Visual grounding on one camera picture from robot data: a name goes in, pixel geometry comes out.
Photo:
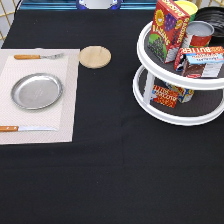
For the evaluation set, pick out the white two-tier lazy Susan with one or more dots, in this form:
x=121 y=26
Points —
x=206 y=105

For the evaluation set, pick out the beige woven placemat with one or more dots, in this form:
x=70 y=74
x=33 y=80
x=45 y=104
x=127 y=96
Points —
x=59 y=115

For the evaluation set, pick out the brown white food box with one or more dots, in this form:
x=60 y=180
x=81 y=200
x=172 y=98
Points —
x=203 y=65

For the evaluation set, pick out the red raisins box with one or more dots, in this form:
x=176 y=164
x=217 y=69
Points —
x=168 y=28

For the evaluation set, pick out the yellow blue can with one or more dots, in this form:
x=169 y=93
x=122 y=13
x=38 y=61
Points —
x=184 y=95

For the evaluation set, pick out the knife with wooden handle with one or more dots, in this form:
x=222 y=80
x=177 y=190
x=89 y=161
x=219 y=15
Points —
x=25 y=128

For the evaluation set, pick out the red butter box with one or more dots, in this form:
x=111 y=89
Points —
x=183 y=52

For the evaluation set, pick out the red tin can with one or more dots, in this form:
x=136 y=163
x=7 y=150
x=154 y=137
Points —
x=198 y=34

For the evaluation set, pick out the fork with wooden handle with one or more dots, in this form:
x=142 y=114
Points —
x=25 y=57

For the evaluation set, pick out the black ribbed bowl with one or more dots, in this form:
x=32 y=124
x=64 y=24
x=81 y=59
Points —
x=214 y=16

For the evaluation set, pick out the wooden lattice shoji screen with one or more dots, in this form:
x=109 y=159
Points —
x=7 y=12

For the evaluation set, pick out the blue white robot base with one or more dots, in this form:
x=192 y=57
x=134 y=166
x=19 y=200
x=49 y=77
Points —
x=98 y=4

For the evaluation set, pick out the round silver metal plate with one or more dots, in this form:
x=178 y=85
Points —
x=37 y=91

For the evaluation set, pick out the red macaroni box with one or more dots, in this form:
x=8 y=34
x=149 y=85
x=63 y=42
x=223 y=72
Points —
x=164 y=96

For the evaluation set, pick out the round wooden coaster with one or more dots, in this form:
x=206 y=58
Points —
x=94 y=57

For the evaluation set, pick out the green yellow cylindrical canister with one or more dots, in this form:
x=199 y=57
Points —
x=189 y=7

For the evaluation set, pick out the black tablecloth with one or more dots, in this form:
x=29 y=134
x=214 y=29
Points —
x=123 y=166

